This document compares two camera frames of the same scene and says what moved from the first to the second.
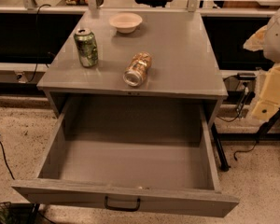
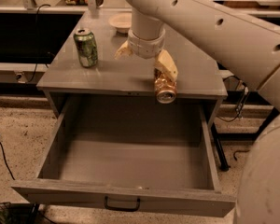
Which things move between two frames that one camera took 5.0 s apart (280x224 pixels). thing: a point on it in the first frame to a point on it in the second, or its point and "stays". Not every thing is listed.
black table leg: x=223 y=163 stays
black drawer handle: x=121 y=209 stays
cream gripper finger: x=256 y=41 to x=141 y=48
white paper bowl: x=125 y=22 stays
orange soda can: x=137 y=68 to x=165 y=89
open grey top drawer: x=157 y=149 stays
